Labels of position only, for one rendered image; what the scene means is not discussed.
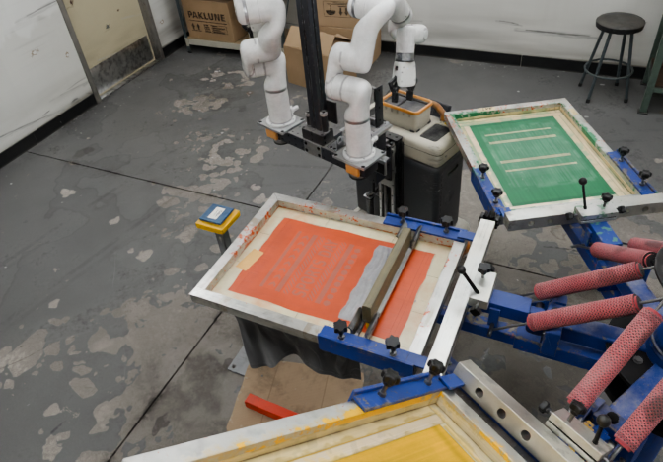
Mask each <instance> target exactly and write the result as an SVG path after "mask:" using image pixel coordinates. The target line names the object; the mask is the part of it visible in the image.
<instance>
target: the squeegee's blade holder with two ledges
mask: <svg viewBox="0 0 663 462"><path fill-rule="evenodd" d="M411 251H412V249H411V248H408V249H407V251H406V253H405V256H404V259H403V261H402V263H401V265H400V267H399V269H398V271H397V273H396V275H395V277H394V279H393V281H392V283H391V285H390V287H389V289H388V291H387V293H386V295H385V297H384V299H383V301H382V303H381V305H380V307H379V309H378V311H377V312H379V313H380V315H379V317H378V319H379V318H380V316H381V314H382V312H383V310H384V308H385V306H386V304H387V302H388V300H389V298H390V296H391V294H392V292H393V290H394V287H395V285H396V283H397V281H398V279H399V277H400V275H401V273H402V271H403V269H404V267H405V264H406V262H407V260H408V258H409V256H410V254H411Z"/></svg>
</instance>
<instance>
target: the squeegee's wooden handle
mask: <svg viewBox="0 0 663 462"><path fill-rule="evenodd" d="M410 241H411V229H409V228H405V227H404V228H403V230H402V232H401V234H400V236H399V238H398V240H397V242H396V243H395V245H394V247H393V249H392V251H391V252H390V254H389V256H388V258H387V260H386V261H385V263H384V265H383V267H382V269H381V271H380V273H379V275H378V277H377V279H376V280H375V282H374V284H373V286H372V288H371V290H370V292H369V294H368V296H367V298H366V299H365V301H364V303H363V305H362V318H363V322H365V323H369V324H370V323H371V321H372V319H373V317H374V315H375V313H377V311H378V309H379V307H380V305H381V303H382V301H383V299H384V297H385V295H386V293H387V291H388V289H389V287H390V285H391V283H392V281H393V279H394V277H395V275H396V273H397V271H398V269H399V267H400V265H401V263H402V261H403V259H404V256H405V253H406V251H407V249H408V248H409V247H410Z"/></svg>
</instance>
